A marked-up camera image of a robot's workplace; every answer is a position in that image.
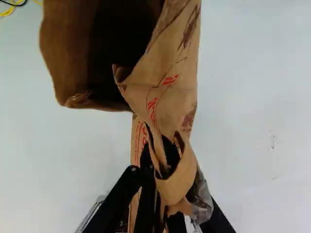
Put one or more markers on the brown paper grocery bag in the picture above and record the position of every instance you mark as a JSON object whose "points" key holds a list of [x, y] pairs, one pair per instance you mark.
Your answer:
{"points": [[170, 102]]}

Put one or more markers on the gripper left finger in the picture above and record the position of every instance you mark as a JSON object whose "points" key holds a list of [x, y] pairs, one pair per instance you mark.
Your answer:
{"points": [[145, 194]]}

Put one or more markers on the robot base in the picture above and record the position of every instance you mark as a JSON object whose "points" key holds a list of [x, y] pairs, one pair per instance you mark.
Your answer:
{"points": [[95, 209]]}

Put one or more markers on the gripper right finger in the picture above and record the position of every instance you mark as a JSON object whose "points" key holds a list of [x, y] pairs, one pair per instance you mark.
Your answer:
{"points": [[219, 222]]}

